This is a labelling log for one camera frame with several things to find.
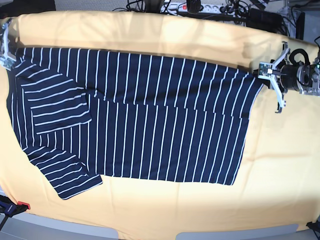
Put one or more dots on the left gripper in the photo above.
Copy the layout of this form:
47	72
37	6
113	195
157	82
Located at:
288	77

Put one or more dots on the navy white striped T-shirt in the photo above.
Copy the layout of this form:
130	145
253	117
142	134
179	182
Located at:
80	114

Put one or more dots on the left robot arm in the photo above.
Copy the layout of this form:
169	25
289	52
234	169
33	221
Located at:
308	74

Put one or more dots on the black computer tower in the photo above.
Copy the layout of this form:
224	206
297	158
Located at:
300	25

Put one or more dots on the black power adapter box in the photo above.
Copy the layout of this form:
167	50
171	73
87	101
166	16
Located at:
260	19

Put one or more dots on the yellow table cloth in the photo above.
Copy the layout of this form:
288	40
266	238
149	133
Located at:
278	182

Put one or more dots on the white power strip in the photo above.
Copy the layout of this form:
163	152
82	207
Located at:
179	8

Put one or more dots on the black clamp right corner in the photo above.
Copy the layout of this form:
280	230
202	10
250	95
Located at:
315	227

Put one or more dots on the blue red table clamp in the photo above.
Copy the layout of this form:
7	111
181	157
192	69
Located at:
10	209

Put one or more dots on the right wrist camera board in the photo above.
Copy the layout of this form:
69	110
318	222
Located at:
7	62

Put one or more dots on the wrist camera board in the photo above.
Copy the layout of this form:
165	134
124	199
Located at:
265	71
7	62

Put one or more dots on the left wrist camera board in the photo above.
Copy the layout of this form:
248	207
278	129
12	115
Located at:
265	71

